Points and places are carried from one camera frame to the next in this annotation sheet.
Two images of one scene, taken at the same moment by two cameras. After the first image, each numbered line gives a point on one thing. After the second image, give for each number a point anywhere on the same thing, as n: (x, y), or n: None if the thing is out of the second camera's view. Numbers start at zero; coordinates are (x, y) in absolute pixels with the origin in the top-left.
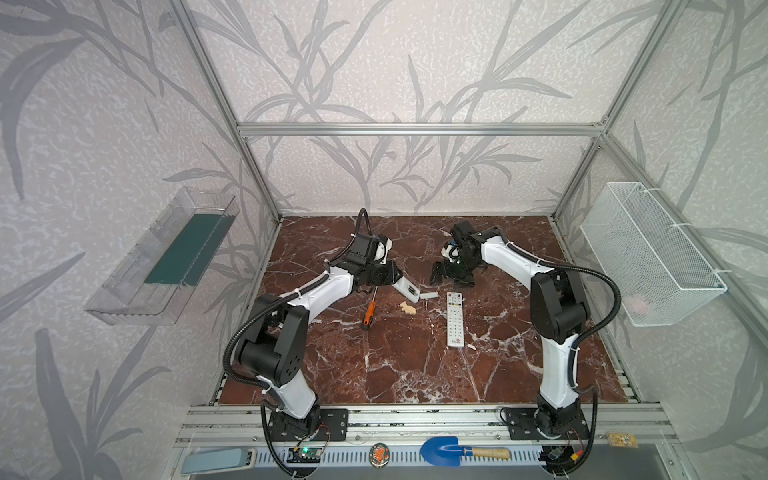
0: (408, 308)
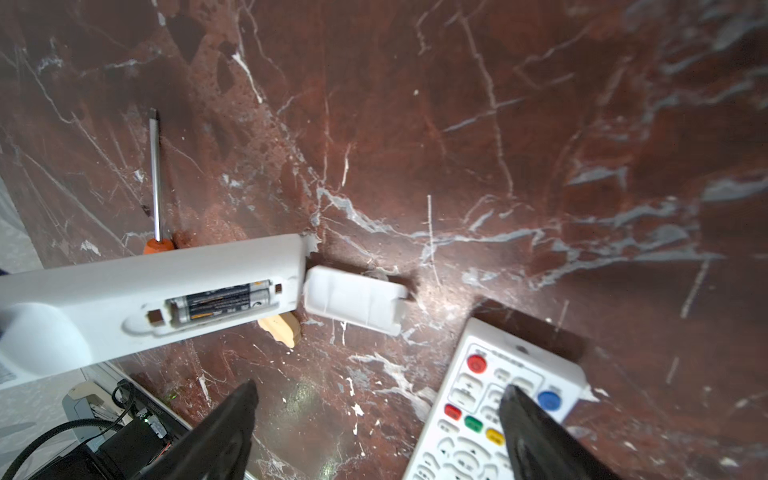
0: (284, 327)
